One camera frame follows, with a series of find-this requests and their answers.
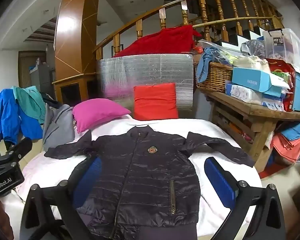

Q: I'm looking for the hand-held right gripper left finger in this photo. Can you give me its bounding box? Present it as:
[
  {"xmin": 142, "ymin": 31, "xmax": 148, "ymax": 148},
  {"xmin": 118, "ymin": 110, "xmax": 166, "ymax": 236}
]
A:
[{"xmin": 22, "ymin": 155, "xmax": 104, "ymax": 240}]

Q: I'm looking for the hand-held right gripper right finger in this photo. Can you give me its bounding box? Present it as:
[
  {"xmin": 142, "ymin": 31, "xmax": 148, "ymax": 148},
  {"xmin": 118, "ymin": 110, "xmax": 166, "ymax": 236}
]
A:
[{"xmin": 204, "ymin": 156, "xmax": 293, "ymax": 240}]

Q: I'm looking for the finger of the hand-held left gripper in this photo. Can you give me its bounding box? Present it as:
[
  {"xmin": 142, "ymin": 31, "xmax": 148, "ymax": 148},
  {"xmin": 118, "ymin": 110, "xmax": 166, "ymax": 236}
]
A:
[{"xmin": 6, "ymin": 137, "xmax": 33, "ymax": 164}]

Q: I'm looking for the dark quilted jacket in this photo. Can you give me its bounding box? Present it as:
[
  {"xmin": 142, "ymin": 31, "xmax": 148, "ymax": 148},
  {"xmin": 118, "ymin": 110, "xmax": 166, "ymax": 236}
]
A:
[{"xmin": 44, "ymin": 125, "xmax": 255, "ymax": 240}]

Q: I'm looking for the pile of folded clothes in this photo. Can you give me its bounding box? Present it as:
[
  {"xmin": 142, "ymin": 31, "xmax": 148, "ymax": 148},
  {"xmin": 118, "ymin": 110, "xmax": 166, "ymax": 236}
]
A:
[{"xmin": 270, "ymin": 131, "xmax": 300, "ymax": 163}]

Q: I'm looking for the blue jacket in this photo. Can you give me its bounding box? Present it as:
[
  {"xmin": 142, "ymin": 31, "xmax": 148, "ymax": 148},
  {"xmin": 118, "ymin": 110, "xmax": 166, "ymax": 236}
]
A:
[{"xmin": 0, "ymin": 89, "xmax": 43, "ymax": 145}]

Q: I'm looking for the white bed sheet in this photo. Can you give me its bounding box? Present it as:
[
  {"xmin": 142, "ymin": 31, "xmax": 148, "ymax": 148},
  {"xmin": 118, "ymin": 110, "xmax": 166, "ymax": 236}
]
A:
[{"xmin": 15, "ymin": 114, "xmax": 263, "ymax": 240}]

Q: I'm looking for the grey hoodie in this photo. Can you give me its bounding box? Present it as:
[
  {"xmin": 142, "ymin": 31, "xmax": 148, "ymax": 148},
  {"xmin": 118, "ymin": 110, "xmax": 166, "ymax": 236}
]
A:
[{"xmin": 42, "ymin": 104, "xmax": 75, "ymax": 148}]

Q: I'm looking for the teal jacket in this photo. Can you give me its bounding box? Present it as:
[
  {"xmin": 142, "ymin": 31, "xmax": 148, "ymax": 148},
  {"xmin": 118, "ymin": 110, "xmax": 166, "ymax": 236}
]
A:
[{"xmin": 11, "ymin": 85, "xmax": 47, "ymax": 124}]

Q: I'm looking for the pink cloth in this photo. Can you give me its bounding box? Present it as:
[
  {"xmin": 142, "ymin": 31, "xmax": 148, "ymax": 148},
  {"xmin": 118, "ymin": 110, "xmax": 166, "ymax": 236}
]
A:
[{"xmin": 72, "ymin": 98, "xmax": 132, "ymax": 133}]

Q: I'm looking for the grey cabinet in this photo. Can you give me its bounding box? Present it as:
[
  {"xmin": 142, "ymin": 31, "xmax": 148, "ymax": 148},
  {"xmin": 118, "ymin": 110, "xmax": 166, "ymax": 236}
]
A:
[{"xmin": 30, "ymin": 62, "xmax": 53, "ymax": 98}]

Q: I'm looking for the wooden table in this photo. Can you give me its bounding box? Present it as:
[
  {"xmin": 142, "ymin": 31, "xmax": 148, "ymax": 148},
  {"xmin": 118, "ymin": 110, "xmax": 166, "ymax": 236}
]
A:
[{"xmin": 196, "ymin": 85, "xmax": 300, "ymax": 173}]

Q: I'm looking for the wooden door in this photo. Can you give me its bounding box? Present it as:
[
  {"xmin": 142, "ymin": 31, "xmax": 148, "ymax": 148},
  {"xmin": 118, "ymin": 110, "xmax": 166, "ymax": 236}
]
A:
[{"xmin": 18, "ymin": 51, "xmax": 47, "ymax": 88}]

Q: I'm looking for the printed tissue pack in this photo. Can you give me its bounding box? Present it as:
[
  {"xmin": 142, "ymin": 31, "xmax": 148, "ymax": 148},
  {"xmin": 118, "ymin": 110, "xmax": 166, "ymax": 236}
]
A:
[{"xmin": 225, "ymin": 81, "xmax": 263, "ymax": 105}]

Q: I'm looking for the red folded cloth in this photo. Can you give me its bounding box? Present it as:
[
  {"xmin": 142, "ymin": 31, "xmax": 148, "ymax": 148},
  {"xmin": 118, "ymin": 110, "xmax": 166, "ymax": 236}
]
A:
[{"xmin": 133, "ymin": 83, "xmax": 179, "ymax": 121}]

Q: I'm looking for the wicker basket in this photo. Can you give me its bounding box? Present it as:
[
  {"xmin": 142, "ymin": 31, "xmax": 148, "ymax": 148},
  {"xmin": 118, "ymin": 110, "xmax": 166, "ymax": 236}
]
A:
[{"xmin": 194, "ymin": 61, "xmax": 234, "ymax": 93}]

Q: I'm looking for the light blue cardboard box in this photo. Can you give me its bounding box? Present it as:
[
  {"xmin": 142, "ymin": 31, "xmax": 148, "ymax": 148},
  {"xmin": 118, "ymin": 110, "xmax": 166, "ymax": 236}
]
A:
[{"xmin": 232, "ymin": 66, "xmax": 290, "ymax": 98}]

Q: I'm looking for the blue cloth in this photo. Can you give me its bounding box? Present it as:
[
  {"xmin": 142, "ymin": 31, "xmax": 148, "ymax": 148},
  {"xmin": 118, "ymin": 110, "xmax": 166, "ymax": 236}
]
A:
[{"xmin": 196, "ymin": 47, "xmax": 227, "ymax": 83}]

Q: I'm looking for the cream cloth in plastic bag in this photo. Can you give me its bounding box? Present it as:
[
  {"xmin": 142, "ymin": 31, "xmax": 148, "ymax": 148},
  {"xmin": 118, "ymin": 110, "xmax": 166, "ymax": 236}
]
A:
[{"xmin": 234, "ymin": 55, "xmax": 270, "ymax": 73}]

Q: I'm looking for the wooden column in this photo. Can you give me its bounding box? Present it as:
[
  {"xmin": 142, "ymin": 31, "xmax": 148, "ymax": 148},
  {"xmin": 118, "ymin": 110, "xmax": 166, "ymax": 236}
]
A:
[{"xmin": 52, "ymin": 0, "xmax": 100, "ymax": 104}]

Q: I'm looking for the red gift bag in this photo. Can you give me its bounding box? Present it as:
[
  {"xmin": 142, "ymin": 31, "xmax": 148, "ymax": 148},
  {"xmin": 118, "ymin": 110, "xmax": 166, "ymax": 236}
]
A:
[{"xmin": 265, "ymin": 58, "xmax": 297, "ymax": 112}]

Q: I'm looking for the dark plastic bag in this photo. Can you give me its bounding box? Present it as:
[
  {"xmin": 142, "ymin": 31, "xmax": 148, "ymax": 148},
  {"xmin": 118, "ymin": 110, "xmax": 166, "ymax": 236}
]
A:
[{"xmin": 241, "ymin": 39, "xmax": 265, "ymax": 57}]

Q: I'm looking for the clear plastic storage box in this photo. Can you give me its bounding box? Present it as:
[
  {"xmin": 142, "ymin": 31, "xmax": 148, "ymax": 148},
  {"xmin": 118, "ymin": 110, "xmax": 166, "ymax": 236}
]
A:
[{"xmin": 262, "ymin": 28, "xmax": 300, "ymax": 77}]

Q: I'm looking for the red blanket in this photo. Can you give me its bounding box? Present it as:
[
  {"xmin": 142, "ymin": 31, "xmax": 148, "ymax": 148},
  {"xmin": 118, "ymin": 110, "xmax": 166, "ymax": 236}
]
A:
[{"xmin": 114, "ymin": 25, "xmax": 202, "ymax": 57}]

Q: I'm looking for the wooden stair banister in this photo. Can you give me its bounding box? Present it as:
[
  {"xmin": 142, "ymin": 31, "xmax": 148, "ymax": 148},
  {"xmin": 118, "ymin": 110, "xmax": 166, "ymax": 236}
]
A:
[{"xmin": 92, "ymin": 0, "xmax": 285, "ymax": 60}]

